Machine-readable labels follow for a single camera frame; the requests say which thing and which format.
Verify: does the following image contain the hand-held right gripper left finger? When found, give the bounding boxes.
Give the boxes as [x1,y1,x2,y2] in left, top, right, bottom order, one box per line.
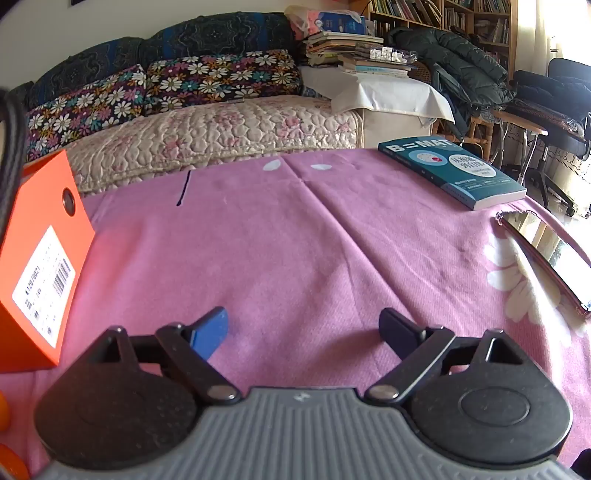
[99,306,244,407]

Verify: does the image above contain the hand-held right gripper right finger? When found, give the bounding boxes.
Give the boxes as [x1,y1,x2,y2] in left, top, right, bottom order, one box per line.
[364,308,527,408]

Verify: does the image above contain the orange cardboard box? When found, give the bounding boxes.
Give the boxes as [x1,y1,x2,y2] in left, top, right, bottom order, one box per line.
[0,150,96,372]

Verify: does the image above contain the pink blanket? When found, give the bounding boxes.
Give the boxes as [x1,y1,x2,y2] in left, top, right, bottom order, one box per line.
[0,147,591,476]

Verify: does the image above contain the teal book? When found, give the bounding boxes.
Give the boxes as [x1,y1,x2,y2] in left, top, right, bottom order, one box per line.
[378,137,528,211]

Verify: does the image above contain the smartphone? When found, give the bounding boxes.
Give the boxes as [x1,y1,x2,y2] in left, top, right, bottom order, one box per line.
[495,210,591,319]

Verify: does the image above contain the beige cabinet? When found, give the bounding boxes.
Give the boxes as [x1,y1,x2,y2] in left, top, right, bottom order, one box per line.
[360,108,439,149]

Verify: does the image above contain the beige quilted bed cover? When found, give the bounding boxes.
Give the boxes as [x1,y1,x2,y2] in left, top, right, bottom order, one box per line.
[21,95,363,197]

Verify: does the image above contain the white cloth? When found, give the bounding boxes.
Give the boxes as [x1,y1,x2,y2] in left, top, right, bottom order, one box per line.
[298,65,455,127]

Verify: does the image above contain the wooden chair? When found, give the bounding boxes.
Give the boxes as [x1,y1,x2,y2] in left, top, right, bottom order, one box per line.
[411,62,550,162]

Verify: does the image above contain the floral daisy pillow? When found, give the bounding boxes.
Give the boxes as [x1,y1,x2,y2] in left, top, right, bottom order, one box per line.
[25,65,148,162]
[143,48,303,116]

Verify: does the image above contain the dark green jacket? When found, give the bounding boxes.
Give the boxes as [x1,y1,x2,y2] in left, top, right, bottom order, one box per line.
[388,27,517,121]

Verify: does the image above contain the clear plastic pack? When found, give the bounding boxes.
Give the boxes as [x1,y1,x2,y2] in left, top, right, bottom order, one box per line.
[355,41,419,65]

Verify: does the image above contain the dark folded clothes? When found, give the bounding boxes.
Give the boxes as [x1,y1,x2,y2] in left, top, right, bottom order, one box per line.
[505,69,591,139]

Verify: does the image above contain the stack of books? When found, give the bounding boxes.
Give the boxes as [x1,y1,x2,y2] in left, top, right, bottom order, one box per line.
[302,30,419,79]

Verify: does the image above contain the dark blue patterned cushion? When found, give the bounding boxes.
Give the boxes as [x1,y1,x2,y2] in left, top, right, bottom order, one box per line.
[23,37,144,112]
[141,11,301,70]

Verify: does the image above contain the black office chair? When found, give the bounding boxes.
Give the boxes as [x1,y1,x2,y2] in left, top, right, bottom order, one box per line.
[512,58,591,217]

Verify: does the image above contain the wooden bookshelf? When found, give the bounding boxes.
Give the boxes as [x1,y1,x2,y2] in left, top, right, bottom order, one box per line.
[348,0,518,86]

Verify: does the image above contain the blue box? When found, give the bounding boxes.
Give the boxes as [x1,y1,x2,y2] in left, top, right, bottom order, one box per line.
[316,9,370,35]

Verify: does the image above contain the rows of shelf books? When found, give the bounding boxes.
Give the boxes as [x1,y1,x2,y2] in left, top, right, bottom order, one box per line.
[369,0,511,44]

